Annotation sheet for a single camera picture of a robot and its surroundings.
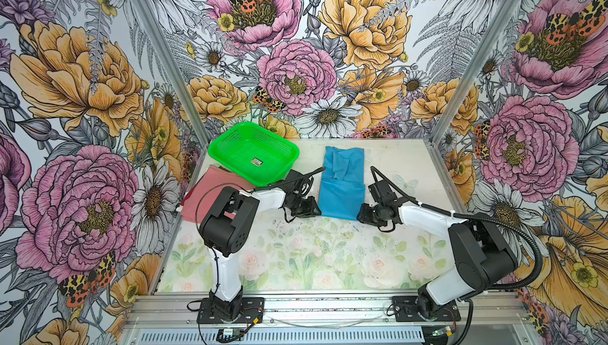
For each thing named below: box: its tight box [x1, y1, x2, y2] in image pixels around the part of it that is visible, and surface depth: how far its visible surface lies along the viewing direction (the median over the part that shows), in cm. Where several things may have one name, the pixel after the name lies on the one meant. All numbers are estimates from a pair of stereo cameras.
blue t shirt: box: [318, 145, 366, 221], surface depth 105 cm
